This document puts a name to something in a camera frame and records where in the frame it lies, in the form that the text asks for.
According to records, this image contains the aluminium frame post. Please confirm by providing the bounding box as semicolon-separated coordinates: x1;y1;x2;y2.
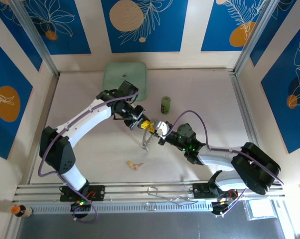
232;0;278;75
8;0;60;77

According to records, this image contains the clear plastic packet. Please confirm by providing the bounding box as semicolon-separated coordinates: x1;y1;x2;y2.
242;199;278;222

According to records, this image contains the small bottle with orange cap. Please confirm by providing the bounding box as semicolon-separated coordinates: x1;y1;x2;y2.
10;204;33;219

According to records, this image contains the grey slotted cable duct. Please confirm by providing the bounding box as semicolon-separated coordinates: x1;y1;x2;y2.
31;202;215;215

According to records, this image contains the black controller board with wires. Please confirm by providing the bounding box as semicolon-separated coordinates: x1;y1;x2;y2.
70;199;92;212
211;199;232;217

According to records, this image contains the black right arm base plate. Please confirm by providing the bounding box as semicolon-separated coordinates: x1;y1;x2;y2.
192;183;239;200

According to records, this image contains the key with yellow tag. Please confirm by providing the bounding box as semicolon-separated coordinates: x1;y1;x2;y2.
127;161;144;172

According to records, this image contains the aluminium mounting rail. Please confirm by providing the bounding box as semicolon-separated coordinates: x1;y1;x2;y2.
12;179;285;203

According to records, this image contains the mint green zip case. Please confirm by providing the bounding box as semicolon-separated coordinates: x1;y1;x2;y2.
102;62;149;102

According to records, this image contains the aluminium side rail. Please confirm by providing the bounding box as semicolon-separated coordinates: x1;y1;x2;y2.
228;69;284;190
27;74;60;185

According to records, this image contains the metal keyring plate with rings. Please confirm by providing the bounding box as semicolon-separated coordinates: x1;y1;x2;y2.
141;119;157;152

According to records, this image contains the bent metal wire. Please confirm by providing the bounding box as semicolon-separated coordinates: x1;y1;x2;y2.
147;186;199;206

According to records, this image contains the green cylindrical canister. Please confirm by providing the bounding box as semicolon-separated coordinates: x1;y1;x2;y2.
160;96;171;115

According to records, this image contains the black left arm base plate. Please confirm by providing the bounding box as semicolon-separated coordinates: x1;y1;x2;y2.
59;184;106;202

